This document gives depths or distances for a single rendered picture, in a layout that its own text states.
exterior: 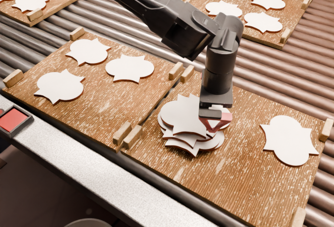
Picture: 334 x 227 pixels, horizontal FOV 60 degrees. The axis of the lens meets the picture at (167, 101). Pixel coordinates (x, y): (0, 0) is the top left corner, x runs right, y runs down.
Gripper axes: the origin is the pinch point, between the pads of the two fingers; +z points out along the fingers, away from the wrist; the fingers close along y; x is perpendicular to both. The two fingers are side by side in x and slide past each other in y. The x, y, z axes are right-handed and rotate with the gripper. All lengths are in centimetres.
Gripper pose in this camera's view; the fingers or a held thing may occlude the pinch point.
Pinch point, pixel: (212, 113)
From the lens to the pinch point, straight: 68.3
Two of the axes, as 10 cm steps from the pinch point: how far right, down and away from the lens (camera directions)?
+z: 0.2, 6.8, 7.3
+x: -9.9, -0.8, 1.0
